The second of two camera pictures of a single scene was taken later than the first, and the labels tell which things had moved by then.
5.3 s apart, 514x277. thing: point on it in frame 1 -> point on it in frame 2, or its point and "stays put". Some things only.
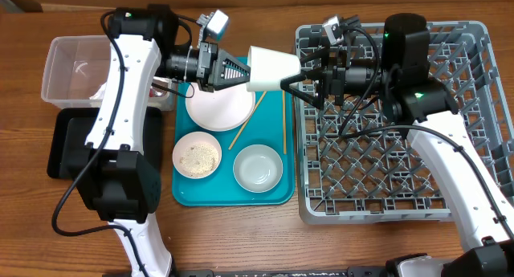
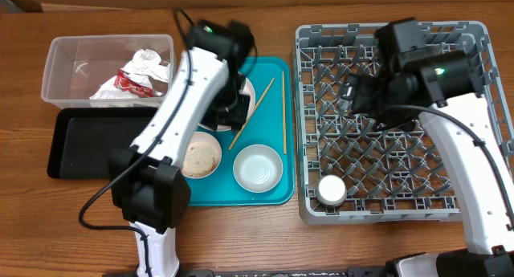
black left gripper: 224,60 -> 236,120
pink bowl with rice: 197,155 stays put
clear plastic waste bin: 79,72 stays put
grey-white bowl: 258,168 stays put
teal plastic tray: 272,123 stays put
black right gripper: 326,80 -> 359,95
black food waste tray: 70,129 stays put
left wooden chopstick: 247,120 stays put
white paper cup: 269,67 -> 332,190
